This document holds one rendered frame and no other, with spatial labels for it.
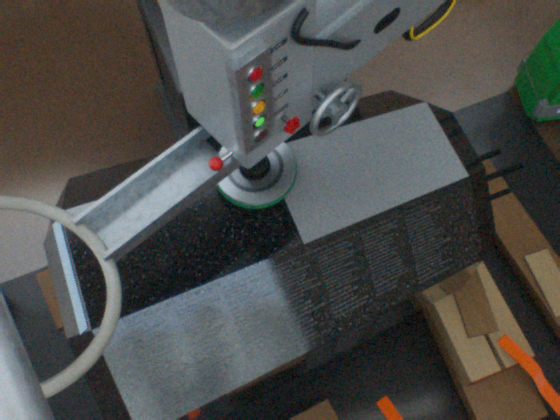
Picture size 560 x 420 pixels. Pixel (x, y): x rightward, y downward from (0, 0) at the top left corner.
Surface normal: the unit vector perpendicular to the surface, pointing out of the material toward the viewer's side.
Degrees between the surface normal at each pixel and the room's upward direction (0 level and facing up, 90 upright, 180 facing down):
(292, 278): 45
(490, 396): 0
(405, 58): 0
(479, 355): 0
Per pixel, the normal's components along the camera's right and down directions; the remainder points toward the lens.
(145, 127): -0.02, -0.44
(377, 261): 0.26, 0.27
